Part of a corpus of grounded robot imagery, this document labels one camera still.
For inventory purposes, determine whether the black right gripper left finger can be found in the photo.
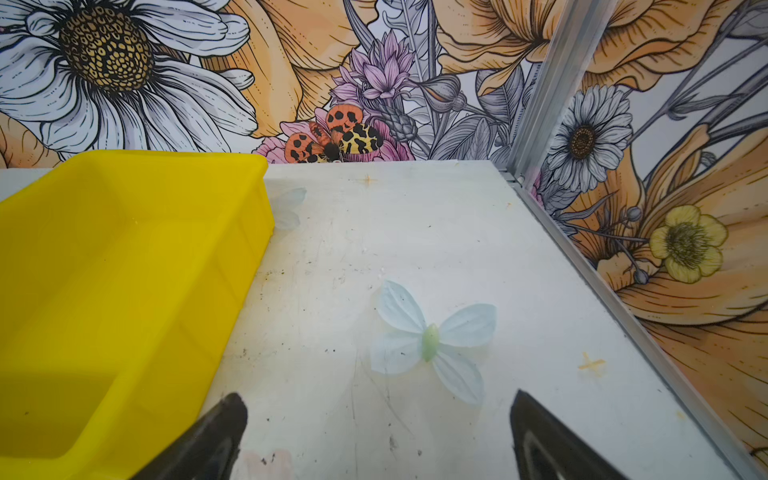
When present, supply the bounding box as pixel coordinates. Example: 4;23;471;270
132;393;248;480

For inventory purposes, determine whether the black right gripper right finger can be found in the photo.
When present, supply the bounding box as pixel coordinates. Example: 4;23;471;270
509;390;626;479

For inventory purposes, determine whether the yellow plastic bin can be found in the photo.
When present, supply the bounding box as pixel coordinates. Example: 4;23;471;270
1;150;274;479

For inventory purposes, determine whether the aluminium corner frame post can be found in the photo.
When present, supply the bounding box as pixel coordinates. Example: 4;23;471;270
508;1;616;190

